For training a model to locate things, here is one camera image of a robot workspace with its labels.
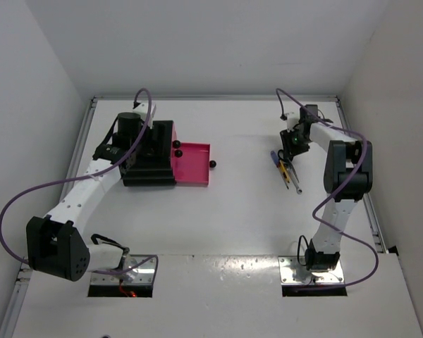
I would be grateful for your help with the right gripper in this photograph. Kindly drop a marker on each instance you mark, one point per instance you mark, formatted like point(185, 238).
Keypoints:
point(289, 148)

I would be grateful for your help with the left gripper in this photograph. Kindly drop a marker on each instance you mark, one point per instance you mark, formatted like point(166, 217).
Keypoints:
point(153, 146)

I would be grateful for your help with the black drawer cabinet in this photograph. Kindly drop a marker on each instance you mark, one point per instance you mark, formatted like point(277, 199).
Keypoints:
point(150, 175)

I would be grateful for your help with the pink bottom drawer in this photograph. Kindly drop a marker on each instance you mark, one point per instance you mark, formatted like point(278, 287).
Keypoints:
point(193, 168)

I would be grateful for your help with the pink drawer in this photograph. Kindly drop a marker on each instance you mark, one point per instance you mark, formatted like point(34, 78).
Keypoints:
point(176, 144)
point(177, 153)
point(193, 168)

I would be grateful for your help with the black handled scissors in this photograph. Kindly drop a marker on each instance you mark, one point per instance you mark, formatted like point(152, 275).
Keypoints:
point(284, 156)

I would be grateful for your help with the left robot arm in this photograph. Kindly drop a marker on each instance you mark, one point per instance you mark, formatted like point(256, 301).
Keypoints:
point(55, 242)

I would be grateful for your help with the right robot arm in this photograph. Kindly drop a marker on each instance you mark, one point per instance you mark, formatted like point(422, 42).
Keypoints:
point(348, 176)

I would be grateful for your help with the pink middle drawer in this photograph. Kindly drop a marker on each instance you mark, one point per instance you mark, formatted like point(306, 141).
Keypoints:
point(177, 153)

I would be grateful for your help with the pink top drawer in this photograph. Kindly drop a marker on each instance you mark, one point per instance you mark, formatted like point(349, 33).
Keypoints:
point(176, 144)

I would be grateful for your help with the silver wrench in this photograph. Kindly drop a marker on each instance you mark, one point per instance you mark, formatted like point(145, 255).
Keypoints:
point(297, 187)

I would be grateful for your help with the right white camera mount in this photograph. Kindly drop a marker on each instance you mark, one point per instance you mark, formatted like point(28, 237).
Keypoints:
point(291, 119)

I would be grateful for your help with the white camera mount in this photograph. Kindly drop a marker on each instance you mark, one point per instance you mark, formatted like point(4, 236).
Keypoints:
point(142, 109)
point(291, 119)

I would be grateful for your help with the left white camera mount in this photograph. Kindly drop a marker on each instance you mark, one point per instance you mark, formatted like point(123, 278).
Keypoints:
point(142, 109)

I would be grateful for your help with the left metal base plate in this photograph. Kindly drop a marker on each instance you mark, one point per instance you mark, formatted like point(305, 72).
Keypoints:
point(143, 273)

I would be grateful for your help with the metal base plate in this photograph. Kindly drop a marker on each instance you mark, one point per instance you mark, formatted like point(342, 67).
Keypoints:
point(293, 274)
point(143, 273)

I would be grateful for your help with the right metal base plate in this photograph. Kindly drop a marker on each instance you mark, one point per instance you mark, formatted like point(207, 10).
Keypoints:
point(293, 274)

